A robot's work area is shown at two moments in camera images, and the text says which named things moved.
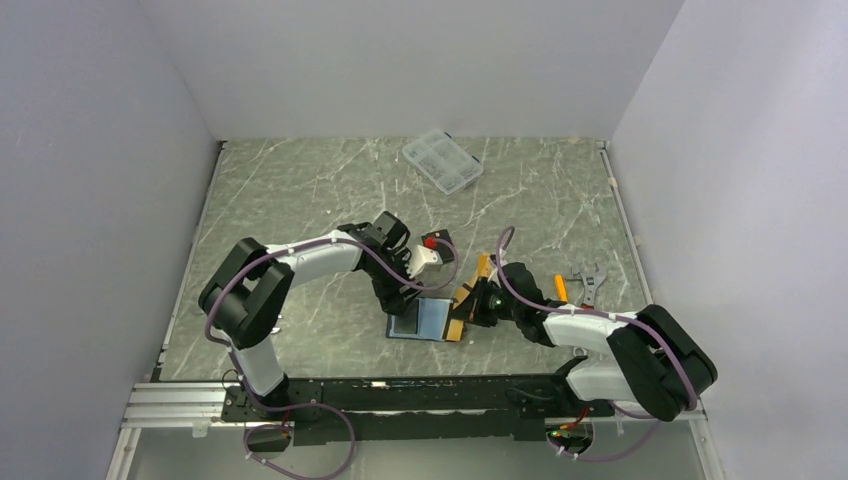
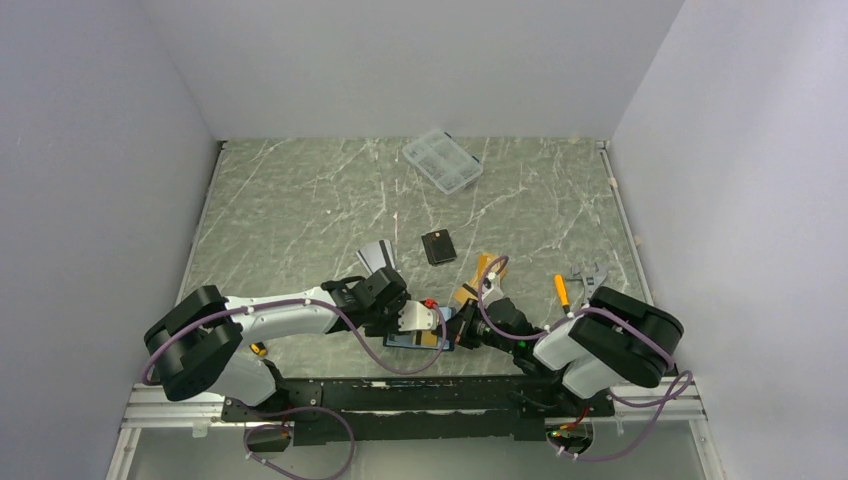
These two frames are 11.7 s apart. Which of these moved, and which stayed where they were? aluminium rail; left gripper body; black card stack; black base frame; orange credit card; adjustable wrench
Moved: orange credit card; left gripper body
Stayed: adjustable wrench; black base frame; black card stack; aluminium rail
